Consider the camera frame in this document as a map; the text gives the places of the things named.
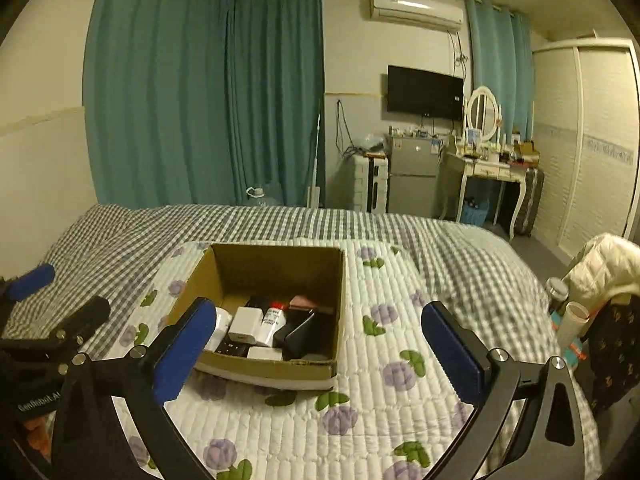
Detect white mop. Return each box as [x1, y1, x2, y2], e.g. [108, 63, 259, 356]
[307, 100, 325, 208]

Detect dark suitcase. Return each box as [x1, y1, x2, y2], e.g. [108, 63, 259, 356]
[512, 167, 546, 238]

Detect small white box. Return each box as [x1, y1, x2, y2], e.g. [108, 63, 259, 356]
[246, 345, 283, 362]

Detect white dressing table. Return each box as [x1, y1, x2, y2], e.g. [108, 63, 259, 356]
[440, 152, 533, 241]

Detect wall cables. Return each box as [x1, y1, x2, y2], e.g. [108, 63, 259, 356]
[335, 100, 361, 156]

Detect dark floral cloth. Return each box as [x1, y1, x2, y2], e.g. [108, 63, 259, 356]
[585, 295, 640, 411]

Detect brown wallet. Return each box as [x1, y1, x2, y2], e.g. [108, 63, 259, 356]
[288, 295, 336, 313]

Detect white bottle red cap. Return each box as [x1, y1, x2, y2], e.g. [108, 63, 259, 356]
[257, 301, 289, 347]

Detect oval vanity mirror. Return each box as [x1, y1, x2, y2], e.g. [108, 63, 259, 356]
[464, 86, 502, 143]

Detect clear plastic bag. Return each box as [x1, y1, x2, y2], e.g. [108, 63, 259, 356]
[357, 134, 388, 156]

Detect light blue curtain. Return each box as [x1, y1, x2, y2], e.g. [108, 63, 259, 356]
[465, 0, 535, 141]

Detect white air conditioner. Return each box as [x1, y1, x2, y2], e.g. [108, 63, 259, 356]
[370, 0, 465, 31]

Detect person's left hand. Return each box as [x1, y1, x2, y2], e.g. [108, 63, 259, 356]
[20, 415, 53, 461]

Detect silver fridge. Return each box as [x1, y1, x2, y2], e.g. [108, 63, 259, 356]
[387, 135, 446, 216]

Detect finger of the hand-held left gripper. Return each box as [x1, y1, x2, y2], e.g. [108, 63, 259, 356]
[47, 296, 112, 356]
[0, 263, 57, 306]

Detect white paper cup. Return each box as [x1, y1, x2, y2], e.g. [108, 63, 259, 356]
[557, 302, 591, 356]

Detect white wardrobe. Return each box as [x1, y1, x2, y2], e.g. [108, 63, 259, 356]
[531, 37, 640, 256]

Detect metal thermos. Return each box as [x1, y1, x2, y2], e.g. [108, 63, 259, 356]
[545, 277, 571, 316]

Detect white puffer jacket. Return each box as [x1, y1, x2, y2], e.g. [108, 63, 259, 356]
[565, 232, 640, 306]

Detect white suitcase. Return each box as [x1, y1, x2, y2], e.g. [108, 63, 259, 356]
[352, 152, 390, 213]

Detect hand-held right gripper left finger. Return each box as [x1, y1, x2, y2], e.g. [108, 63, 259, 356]
[50, 297, 218, 480]

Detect large white bottle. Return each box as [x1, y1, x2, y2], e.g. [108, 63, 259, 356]
[207, 307, 233, 351]

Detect floral quilted mat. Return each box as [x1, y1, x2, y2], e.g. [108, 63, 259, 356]
[107, 237, 551, 480]

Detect black box white label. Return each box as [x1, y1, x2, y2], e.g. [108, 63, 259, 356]
[282, 310, 331, 361]

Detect brown cardboard box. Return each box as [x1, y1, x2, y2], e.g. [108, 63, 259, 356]
[165, 242, 348, 392]

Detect square white box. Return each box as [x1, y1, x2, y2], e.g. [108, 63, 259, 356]
[229, 306, 266, 345]

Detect green curtain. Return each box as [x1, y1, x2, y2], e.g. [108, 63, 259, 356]
[82, 0, 326, 209]

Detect clear water jug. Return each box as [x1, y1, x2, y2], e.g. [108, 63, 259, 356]
[245, 185, 281, 207]

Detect checkered blanket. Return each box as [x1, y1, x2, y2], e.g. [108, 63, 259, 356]
[0, 203, 601, 480]

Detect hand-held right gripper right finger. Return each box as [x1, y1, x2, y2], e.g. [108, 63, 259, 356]
[421, 301, 586, 480]

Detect black television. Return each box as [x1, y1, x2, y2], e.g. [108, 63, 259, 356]
[387, 65, 464, 122]

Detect blue basket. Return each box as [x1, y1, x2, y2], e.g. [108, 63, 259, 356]
[460, 200, 491, 226]

